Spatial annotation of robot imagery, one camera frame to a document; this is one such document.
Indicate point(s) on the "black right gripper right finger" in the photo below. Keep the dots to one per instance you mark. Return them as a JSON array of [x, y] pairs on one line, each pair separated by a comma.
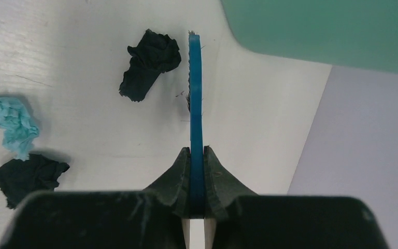
[[237, 217]]

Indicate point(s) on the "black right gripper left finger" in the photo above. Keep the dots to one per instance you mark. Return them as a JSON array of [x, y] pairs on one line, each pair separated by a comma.
[[155, 217]]

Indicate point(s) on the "blue hand brush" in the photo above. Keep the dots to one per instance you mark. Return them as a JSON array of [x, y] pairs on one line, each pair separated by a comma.
[[197, 178]]

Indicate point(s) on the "black paper scrap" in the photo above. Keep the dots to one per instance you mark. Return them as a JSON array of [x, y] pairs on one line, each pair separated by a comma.
[[20, 178], [154, 55]]

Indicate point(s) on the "black paper scrap top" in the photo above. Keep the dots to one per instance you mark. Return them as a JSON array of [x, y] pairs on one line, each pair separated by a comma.
[[154, 55]]

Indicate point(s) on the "light blue scrap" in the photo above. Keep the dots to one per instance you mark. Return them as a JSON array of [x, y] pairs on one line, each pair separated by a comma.
[[19, 128]]

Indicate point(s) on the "green plastic bin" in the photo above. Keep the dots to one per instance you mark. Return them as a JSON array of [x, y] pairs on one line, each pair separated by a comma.
[[361, 34]]

